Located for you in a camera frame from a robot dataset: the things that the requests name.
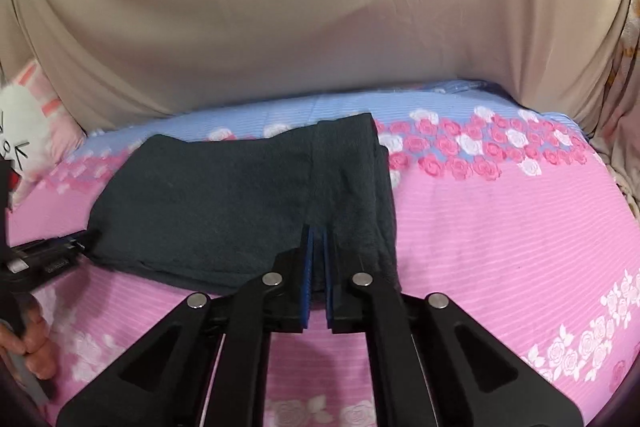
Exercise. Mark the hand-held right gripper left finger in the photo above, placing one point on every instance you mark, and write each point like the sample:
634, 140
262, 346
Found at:
308, 287

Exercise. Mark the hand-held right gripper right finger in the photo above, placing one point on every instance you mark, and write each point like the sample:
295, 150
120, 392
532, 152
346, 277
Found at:
328, 292

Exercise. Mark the pink rose print bedsheet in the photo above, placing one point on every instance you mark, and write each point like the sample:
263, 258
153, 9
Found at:
475, 247

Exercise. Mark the cream floral cloth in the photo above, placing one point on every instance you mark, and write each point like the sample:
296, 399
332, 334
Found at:
625, 97

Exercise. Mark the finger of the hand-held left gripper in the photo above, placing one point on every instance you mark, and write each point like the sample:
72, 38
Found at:
75, 239

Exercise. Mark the white cartoon face pillow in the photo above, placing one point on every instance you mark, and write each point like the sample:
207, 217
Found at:
30, 107

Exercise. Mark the person's left hand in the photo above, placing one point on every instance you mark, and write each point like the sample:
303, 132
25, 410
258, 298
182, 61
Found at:
37, 332

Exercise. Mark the beige cloth cover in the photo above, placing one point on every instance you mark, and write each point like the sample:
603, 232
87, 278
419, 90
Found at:
320, 7

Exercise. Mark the dark grey pants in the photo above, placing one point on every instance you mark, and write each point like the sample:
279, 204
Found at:
225, 197

